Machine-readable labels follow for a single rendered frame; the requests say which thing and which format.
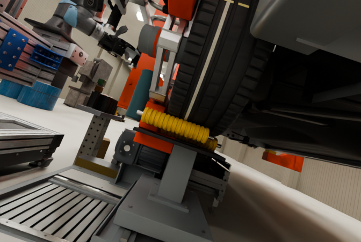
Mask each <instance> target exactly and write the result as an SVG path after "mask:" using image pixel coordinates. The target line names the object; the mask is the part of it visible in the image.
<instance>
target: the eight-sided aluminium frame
mask: <svg viewBox="0 0 361 242"><path fill-rule="evenodd" d="M200 1H201V0H199V2H198V5H197V6H199V3H200ZM176 18H177V17H176V16H173V15H171V14H168V17H167V19H166V21H165V24H164V27H163V28H162V29H161V33H160V37H159V40H158V43H157V46H158V48H157V54H156V60H155V65H154V72H153V77H152V81H151V87H150V89H149V98H150V99H151V100H152V101H153V103H156V104H160V105H162V106H165V107H168V105H169V101H170V97H171V93H172V88H173V85H174V82H175V80H174V79H173V76H174V74H175V71H176V68H177V65H178V64H177V63H176V64H175V62H176V58H177V54H178V52H179V49H180V46H181V43H182V39H183V35H184V32H185V30H186V27H187V24H188V22H189V21H188V20H185V19H181V21H180V23H179V26H178V29H177V32H174V31H172V28H173V26H174V23H175V20H176ZM165 50H168V51H170V56H169V60H168V65H167V69H166V73H165V77H164V82H163V86H162V87H161V86H158V84H159V80H160V75H161V70H162V65H163V60H164V55H165ZM169 89H170V90H171V91H170V93H169V95H168V92H169Z"/></svg>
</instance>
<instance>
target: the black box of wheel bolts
mask: <svg viewBox="0 0 361 242"><path fill-rule="evenodd" d="M93 93H94V92H93V91H92V93H91V96H90V98H89V100H88V103H87V105H86V107H88V105H89V103H90V100H91V98H92V96H93ZM117 104H118V101H117V100H115V99H113V98H112V97H110V96H107V95H105V94H100V96H99V98H98V100H97V103H96V105H95V107H94V109H95V110H98V111H101V112H104V113H107V114H112V115H115V112H116V110H117V108H118V106H117Z"/></svg>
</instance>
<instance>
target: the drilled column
mask: <svg viewBox="0 0 361 242"><path fill-rule="evenodd" d="M110 121H111V119H110V118H105V117H101V116H97V115H93V117H92V120H91V122H90V124H89V127H88V129H87V131H86V134H85V136H84V139H83V141H82V144H81V146H80V148H79V150H78V153H77V155H76V158H75V160H74V162H73V165H74V164H75V161H76V159H77V157H79V156H83V155H90V156H93V157H96V155H97V153H98V150H99V148H100V145H101V143H102V140H103V138H104V136H105V133H106V131H107V128H108V126H109V123H110Z"/></svg>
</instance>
